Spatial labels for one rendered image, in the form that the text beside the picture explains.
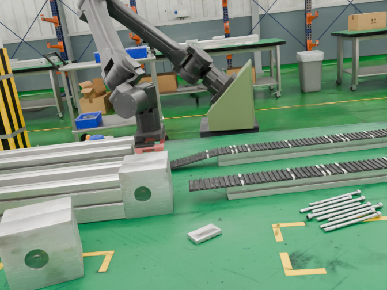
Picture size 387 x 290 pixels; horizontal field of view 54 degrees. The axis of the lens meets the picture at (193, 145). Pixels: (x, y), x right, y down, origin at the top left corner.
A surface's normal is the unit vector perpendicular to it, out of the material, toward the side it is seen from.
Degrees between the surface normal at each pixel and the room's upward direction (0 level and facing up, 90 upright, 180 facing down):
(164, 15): 90
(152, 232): 0
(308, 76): 94
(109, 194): 90
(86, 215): 90
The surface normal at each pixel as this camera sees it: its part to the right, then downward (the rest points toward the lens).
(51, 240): 0.29, 0.25
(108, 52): -0.73, -0.21
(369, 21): 0.04, 0.29
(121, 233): -0.11, -0.95
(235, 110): -0.17, 0.32
